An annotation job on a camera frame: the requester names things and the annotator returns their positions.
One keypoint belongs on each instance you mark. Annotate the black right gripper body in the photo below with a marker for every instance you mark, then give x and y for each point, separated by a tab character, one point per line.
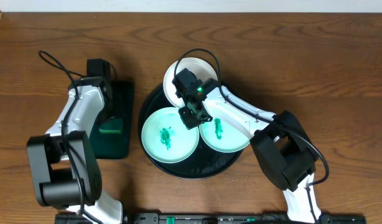
191	119

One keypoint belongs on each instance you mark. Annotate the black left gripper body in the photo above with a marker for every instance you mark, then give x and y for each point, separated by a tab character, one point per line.
108	115

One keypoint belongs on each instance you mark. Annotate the mint green plate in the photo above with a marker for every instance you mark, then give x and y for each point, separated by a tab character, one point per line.
165	137
222	137

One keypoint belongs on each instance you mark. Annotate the green sponge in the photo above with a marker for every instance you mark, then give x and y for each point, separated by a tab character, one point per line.
112	126

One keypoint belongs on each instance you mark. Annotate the white plate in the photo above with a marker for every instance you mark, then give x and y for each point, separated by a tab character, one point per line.
200	68

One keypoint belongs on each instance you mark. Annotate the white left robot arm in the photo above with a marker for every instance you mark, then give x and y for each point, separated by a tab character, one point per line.
64	169

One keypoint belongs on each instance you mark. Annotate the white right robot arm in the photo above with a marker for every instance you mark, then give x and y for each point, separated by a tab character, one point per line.
284	152

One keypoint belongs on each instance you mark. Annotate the round black tray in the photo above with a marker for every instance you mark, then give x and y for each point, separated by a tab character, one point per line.
205	162

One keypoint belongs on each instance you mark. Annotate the dark green rectangular tray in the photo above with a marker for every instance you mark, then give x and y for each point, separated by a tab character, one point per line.
115	146

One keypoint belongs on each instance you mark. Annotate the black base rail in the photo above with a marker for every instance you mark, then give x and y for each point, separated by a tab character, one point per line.
154	218

